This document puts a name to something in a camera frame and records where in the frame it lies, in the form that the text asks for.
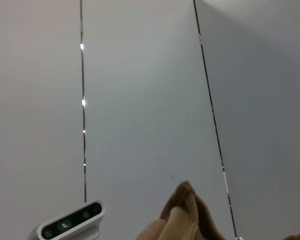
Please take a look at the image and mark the white depth camera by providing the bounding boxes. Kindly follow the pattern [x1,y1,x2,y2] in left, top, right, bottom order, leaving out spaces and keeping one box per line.
[27,199,106,240]

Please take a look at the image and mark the khaki canvas food bag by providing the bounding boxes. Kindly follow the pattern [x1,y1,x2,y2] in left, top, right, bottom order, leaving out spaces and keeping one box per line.
[135,179,300,240]

